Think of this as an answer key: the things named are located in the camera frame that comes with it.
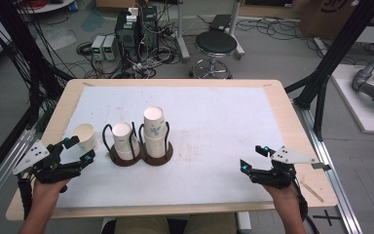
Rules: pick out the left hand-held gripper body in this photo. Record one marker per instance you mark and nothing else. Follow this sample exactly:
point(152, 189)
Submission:
point(32, 157)

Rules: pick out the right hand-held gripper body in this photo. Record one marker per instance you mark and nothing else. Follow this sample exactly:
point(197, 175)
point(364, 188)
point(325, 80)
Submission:
point(292, 156)

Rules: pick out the single white paper cup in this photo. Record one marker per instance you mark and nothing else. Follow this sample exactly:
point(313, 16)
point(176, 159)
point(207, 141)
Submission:
point(84, 135)

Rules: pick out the short stack of paper cups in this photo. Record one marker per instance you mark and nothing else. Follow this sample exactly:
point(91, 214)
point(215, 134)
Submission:
point(125, 143)

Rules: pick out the person's left hand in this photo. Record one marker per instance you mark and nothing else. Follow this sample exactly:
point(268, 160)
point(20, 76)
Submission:
point(47, 195)

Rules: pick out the person's right hand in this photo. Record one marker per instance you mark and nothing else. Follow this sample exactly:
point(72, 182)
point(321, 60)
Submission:
point(285, 198)

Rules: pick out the small grey tape piece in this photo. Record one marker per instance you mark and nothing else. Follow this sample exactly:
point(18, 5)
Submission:
point(321, 166)

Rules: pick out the thin wooden stick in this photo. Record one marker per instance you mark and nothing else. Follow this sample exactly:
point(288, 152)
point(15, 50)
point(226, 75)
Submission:
point(311, 191)

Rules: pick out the white table leg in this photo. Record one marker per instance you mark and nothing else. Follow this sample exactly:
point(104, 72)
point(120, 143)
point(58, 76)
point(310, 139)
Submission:
point(244, 224)

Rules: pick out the person's right leg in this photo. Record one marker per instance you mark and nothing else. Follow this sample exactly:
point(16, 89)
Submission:
point(211, 224)

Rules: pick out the person's leg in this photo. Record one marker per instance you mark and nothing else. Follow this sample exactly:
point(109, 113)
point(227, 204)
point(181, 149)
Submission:
point(139, 226)
point(211, 224)

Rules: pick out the white table mat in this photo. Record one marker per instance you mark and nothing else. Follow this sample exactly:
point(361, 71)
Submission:
point(207, 113)

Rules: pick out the tall stack of paper cups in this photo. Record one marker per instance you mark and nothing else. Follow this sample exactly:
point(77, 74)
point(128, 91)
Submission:
point(156, 136)

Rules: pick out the white floor platform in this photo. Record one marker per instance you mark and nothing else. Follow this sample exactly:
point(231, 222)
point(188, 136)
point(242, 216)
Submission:
point(360, 110)

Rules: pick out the person's left leg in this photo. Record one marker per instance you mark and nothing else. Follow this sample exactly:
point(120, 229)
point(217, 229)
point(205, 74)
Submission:
point(139, 226)

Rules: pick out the white power supply unit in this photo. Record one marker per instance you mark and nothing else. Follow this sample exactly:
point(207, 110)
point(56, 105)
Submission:
point(109, 48)
point(97, 47)

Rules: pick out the black round stool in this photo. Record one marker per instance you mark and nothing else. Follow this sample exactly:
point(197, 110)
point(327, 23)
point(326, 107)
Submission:
point(216, 42)

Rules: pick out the white metal stand leg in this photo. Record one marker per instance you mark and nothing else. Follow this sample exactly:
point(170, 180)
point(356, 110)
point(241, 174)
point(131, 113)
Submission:
point(181, 35)
point(235, 32)

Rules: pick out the black computer tower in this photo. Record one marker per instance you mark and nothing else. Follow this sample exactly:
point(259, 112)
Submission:
point(126, 35)
point(150, 26)

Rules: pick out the black laptop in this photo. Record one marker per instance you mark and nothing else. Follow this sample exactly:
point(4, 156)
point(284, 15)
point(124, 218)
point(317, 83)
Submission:
point(220, 22)

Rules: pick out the white round table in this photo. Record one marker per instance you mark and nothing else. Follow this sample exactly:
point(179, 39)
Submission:
point(55, 6)

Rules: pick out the brown cardboard box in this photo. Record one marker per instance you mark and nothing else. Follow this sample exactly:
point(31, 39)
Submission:
point(324, 16)

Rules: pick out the aluminium floor rail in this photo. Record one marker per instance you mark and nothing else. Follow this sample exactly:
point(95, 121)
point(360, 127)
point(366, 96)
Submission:
point(0, 178)
point(331, 175)

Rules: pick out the black metal frame post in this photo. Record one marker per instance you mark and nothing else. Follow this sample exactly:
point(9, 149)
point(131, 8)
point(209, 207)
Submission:
point(334, 55)

